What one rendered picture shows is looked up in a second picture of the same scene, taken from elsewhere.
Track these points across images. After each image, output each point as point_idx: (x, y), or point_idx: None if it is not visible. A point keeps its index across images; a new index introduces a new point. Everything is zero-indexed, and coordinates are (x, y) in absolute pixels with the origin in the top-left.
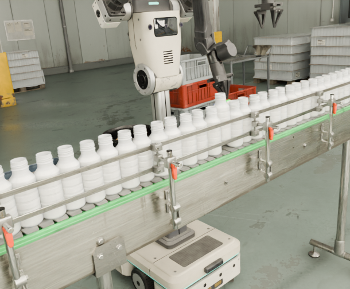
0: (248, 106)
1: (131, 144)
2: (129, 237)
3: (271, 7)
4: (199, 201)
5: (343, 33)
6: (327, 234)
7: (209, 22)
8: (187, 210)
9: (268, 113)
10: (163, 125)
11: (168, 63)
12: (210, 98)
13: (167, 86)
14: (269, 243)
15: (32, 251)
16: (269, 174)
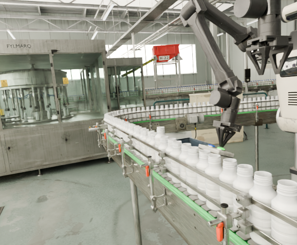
0: (170, 148)
1: (130, 131)
2: (126, 168)
3: (254, 45)
4: (140, 182)
5: None
6: None
7: (218, 70)
8: (137, 180)
9: (180, 166)
10: (138, 130)
11: (294, 105)
12: None
13: (295, 129)
14: None
15: (116, 147)
16: (151, 205)
